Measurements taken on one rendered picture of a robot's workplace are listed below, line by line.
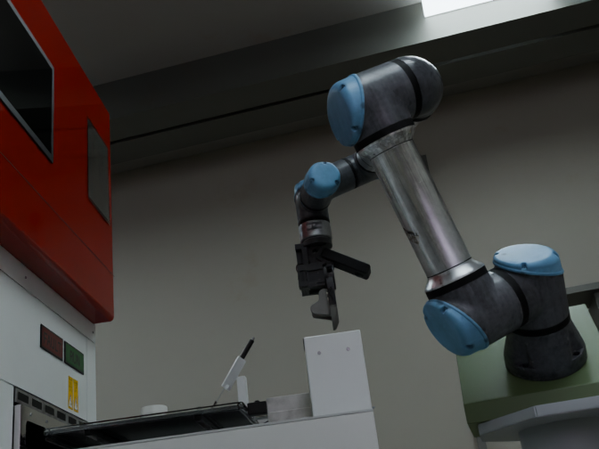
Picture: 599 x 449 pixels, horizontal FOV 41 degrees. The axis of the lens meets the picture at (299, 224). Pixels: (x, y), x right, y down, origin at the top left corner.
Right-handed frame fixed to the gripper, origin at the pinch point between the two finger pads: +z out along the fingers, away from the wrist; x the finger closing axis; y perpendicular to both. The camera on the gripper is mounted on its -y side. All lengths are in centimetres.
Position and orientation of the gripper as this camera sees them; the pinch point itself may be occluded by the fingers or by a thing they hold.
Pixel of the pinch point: (337, 323)
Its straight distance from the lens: 178.4
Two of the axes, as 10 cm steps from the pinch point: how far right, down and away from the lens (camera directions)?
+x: -0.9, -4.0, -9.1
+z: 1.2, 9.1, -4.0
